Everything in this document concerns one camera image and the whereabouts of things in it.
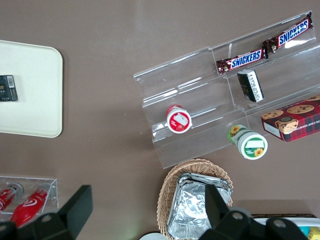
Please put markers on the red cola bottle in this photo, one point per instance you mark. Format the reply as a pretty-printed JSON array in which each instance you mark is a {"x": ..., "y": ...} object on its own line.
[
  {"x": 6, "y": 200},
  {"x": 27, "y": 207}
]

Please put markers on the white snack tray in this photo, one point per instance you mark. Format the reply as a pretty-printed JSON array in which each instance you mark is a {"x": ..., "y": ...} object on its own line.
[{"x": 312, "y": 222}]

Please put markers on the cream rectangular tray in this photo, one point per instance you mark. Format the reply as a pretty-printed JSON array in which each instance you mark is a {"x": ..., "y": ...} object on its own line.
[{"x": 37, "y": 105}]

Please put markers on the small black packet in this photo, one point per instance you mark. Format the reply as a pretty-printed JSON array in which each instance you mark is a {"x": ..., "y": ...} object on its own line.
[{"x": 8, "y": 87}]

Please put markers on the yellow snack packet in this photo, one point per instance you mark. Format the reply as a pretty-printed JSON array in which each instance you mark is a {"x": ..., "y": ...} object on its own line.
[{"x": 315, "y": 235}]

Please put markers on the clear acrylic stepped shelf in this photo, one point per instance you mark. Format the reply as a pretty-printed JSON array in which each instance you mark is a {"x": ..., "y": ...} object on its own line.
[{"x": 200, "y": 75}]

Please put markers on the brown Snickers bar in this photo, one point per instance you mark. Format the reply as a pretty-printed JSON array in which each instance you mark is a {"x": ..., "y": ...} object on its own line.
[
  {"x": 242, "y": 61},
  {"x": 290, "y": 35}
]

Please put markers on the aluminium foil container stack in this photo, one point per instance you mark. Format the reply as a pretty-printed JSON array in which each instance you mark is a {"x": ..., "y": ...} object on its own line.
[{"x": 190, "y": 207}]

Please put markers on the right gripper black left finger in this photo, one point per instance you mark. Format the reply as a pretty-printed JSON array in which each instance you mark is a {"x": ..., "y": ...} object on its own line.
[{"x": 72, "y": 215}]

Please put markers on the red lidded cup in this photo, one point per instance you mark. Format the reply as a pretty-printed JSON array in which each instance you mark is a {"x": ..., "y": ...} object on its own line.
[{"x": 179, "y": 121}]

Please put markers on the green lidded cup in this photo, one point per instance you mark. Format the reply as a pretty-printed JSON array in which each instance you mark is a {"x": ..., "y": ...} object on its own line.
[{"x": 252, "y": 147}]

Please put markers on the clear acrylic bottle rack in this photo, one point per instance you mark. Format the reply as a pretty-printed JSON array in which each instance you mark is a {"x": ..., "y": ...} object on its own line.
[{"x": 53, "y": 195}]

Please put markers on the red plaid cookie box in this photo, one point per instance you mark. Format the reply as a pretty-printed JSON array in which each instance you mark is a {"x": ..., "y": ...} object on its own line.
[{"x": 297, "y": 122}]

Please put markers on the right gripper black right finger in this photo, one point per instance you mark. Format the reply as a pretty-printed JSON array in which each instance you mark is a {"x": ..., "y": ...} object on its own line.
[{"x": 225, "y": 222}]

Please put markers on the small black white box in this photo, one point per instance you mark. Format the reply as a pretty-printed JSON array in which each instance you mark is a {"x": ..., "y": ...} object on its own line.
[{"x": 250, "y": 86}]

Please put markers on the light oval wicker basket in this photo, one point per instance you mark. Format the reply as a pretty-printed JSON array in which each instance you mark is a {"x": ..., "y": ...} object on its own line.
[{"x": 166, "y": 190}]

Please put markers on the dark brown under tray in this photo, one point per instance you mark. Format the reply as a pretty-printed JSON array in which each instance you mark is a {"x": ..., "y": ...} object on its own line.
[{"x": 282, "y": 215}]

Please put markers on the teal snack packet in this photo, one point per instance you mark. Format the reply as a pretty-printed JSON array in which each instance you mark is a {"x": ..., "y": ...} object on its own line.
[{"x": 305, "y": 230}]

